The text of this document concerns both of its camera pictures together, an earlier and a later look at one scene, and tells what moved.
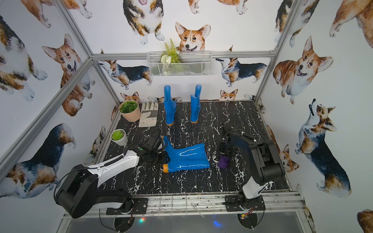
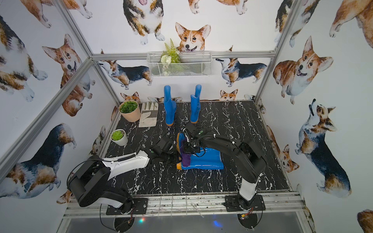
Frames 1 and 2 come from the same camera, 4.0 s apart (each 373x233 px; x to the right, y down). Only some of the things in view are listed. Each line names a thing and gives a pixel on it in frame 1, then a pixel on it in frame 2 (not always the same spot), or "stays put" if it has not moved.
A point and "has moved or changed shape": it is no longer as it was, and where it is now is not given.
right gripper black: [227, 155] to [187, 150]
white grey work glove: [148, 114] stays put
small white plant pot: [118, 137] stays put
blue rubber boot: [194, 156] has moved or changed shape
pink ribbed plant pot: [130, 117] stays put
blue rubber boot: [170, 106] stays put
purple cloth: [223, 161] to [186, 157]
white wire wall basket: [193, 64] stays put
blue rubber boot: [195, 103] stays put
